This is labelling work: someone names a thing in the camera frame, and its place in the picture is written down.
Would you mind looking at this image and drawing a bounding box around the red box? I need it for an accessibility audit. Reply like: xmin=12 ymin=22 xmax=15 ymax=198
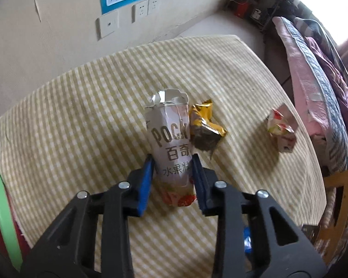
xmin=234 ymin=1 xmax=249 ymax=18

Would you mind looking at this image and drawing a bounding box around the purple cloth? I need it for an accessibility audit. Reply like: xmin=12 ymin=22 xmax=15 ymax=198
xmin=304 ymin=36 xmax=348 ymax=116

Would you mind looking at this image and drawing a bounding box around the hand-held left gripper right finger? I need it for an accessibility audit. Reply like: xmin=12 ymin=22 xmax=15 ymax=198
xmin=191 ymin=153 xmax=328 ymax=278

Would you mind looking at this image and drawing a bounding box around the bright blue wrapper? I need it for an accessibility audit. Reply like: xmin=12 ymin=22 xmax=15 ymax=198
xmin=243 ymin=226 xmax=253 ymax=254

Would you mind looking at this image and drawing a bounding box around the red bin with green rim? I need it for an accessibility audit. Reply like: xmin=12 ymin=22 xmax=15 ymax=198
xmin=0 ymin=152 xmax=32 ymax=273

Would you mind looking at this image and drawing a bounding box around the white snack packet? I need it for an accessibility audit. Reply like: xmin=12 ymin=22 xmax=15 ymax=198
xmin=144 ymin=88 xmax=198 ymax=207

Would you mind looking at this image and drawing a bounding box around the dark metal shelf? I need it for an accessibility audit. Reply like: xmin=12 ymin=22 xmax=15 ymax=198
xmin=225 ymin=0 xmax=293 ymax=34

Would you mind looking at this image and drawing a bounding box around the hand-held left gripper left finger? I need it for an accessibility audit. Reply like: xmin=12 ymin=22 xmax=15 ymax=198
xmin=20 ymin=153 xmax=155 ymax=278

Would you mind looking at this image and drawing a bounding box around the red yellow white wrapper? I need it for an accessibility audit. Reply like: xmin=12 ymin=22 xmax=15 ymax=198
xmin=266 ymin=103 xmax=299 ymax=153

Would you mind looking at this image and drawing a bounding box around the gold crumpled wrapper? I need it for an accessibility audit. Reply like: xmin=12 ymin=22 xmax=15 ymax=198
xmin=188 ymin=99 xmax=228 ymax=161

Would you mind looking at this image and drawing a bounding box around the yellow checked cloth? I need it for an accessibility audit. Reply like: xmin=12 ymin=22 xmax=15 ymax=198
xmin=0 ymin=35 xmax=328 ymax=278

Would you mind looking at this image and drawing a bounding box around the white wall switch plate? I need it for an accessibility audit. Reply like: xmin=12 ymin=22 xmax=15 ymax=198
xmin=96 ymin=10 xmax=119 ymax=39

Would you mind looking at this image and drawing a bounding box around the wooden chair frame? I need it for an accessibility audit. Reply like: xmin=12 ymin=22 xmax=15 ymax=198
xmin=313 ymin=168 xmax=348 ymax=264

